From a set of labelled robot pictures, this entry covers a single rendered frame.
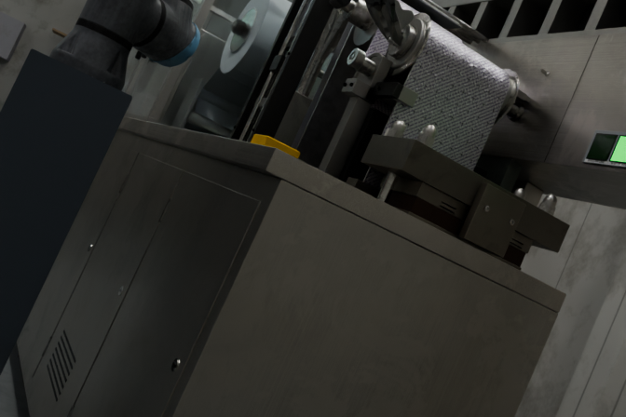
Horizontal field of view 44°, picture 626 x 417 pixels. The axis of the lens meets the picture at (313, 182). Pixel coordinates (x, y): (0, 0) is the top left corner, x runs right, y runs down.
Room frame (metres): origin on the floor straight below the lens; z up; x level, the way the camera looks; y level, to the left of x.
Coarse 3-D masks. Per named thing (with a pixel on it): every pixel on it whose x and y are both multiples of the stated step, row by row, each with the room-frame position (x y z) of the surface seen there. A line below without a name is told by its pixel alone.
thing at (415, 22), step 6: (414, 24) 1.59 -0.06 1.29; (420, 24) 1.57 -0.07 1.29; (420, 30) 1.56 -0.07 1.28; (420, 36) 1.55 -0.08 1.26; (414, 42) 1.56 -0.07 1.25; (414, 48) 1.55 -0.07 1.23; (408, 54) 1.56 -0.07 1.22; (390, 60) 1.62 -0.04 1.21; (396, 60) 1.60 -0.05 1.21; (402, 60) 1.57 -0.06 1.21; (408, 60) 1.56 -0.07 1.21; (396, 66) 1.59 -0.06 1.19; (408, 72) 1.59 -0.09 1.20; (510, 84) 1.66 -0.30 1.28; (510, 90) 1.65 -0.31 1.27; (504, 102) 1.65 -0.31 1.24
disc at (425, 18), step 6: (414, 18) 1.62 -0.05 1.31; (420, 18) 1.59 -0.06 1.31; (426, 18) 1.57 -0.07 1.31; (426, 24) 1.56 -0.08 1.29; (426, 30) 1.55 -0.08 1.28; (426, 36) 1.54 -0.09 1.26; (420, 42) 1.55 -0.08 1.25; (426, 42) 1.53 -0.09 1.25; (420, 48) 1.54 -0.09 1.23; (414, 54) 1.55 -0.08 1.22; (414, 60) 1.55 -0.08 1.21; (402, 66) 1.57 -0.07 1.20; (408, 66) 1.56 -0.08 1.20; (390, 72) 1.61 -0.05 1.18; (396, 72) 1.59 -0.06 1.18; (402, 72) 1.57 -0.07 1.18
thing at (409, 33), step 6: (408, 24) 1.58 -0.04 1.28; (402, 30) 1.59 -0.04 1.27; (408, 30) 1.57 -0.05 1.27; (414, 30) 1.57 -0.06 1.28; (402, 36) 1.59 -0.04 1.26; (408, 36) 1.56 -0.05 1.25; (414, 36) 1.56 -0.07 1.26; (402, 42) 1.57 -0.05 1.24; (408, 42) 1.56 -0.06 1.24; (390, 48) 1.61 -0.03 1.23; (396, 48) 1.58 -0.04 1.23; (402, 48) 1.57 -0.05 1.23; (408, 48) 1.57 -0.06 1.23; (390, 54) 1.60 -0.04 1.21; (396, 54) 1.58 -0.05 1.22; (402, 54) 1.58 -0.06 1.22
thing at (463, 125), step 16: (416, 64) 1.55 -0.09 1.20; (416, 80) 1.55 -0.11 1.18; (432, 80) 1.57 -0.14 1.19; (432, 96) 1.57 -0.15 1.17; (448, 96) 1.59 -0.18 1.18; (464, 96) 1.60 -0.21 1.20; (400, 112) 1.55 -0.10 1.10; (416, 112) 1.57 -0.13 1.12; (432, 112) 1.58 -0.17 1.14; (448, 112) 1.59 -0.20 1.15; (464, 112) 1.61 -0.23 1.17; (480, 112) 1.62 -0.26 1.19; (384, 128) 1.55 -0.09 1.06; (416, 128) 1.57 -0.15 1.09; (448, 128) 1.60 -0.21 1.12; (464, 128) 1.62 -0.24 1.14; (480, 128) 1.63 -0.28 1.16; (432, 144) 1.59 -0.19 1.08; (448, 144) 1.61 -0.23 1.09; (464, 144) 1.62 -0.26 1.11; (480, 144) 1.64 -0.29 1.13; (464, 160) 1.63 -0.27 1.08
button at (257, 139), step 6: (252, 138) 1.37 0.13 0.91; (258, 138) 1.35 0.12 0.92; (264, 138) 1.32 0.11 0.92; (270, 138) 1.32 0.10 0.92; (264, 144) 1.32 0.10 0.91; (270, 144) 1.32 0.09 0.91; (276, 144) 1.32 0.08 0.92; (282, 144) 1.33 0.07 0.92; (282, 150) 1.33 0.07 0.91; (288, 150) 1.33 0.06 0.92; (294, 150) 1.34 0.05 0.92; (294, 156) 1.34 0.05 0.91
